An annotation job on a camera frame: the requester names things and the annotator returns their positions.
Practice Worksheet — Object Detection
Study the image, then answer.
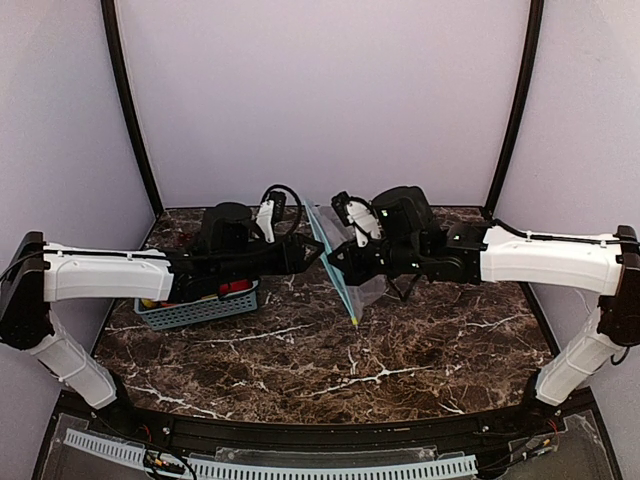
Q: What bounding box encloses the black front rail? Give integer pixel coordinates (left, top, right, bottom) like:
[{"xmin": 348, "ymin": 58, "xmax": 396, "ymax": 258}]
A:
[{"xmin": 89, "ymin": 394, "xmax": 596, "ymax": 454}]

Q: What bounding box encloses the red apple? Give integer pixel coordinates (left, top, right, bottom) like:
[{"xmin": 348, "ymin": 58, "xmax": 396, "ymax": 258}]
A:
[{"xmin": 218, "ymin": 279, "xmax": 253, "ymax": 296}]

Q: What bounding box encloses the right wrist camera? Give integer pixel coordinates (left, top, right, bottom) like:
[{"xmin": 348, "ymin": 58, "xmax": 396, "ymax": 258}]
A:
[{"xmin": 331, "ymin": 191, "xmax": 382, "ymax": 248}]

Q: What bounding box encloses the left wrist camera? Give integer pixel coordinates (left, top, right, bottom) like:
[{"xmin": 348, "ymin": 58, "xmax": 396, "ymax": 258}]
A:
[{"xmin": 255, "ymin": 184, "xmax": 303, "ymax": 246}]

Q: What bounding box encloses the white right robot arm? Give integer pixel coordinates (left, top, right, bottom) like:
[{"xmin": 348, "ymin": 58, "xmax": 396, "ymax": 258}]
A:
[{"xmin": 328, "ymin": 186, "xmax": 639, "ymax": 406}]

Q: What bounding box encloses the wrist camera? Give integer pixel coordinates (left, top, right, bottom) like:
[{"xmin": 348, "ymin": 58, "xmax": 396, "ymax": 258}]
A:
[
  {"xmin": 331, "ymin": 191, "xmax": 382, "ymax": 248},
  {"xmin": 255, "ymin": 184, "xmax": 303, "ymax": 246}
]

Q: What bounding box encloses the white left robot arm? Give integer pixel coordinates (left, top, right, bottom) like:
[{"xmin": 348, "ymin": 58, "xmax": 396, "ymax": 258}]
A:
[{"xmin": 1, "ymin": 200, "xmax": 324, "ymax": 410}]

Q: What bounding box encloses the light blue plastic basket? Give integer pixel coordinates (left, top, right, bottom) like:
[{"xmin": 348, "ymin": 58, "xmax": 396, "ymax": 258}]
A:
[{"xmin": 134, "ymin": 280, "xmax": 260, "ymax": 331}]

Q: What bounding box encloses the clear zip top bag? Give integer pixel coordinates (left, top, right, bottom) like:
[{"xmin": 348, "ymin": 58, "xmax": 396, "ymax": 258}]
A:
[{"xmin": 303, "ymin": 192, "xmax": 386, "ymax": 326}]

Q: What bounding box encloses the light blue cable duct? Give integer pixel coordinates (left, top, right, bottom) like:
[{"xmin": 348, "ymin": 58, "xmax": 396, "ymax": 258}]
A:
[{"xmin": 64, "ymin": 428, "xmax": 479, "ymax": 480}]

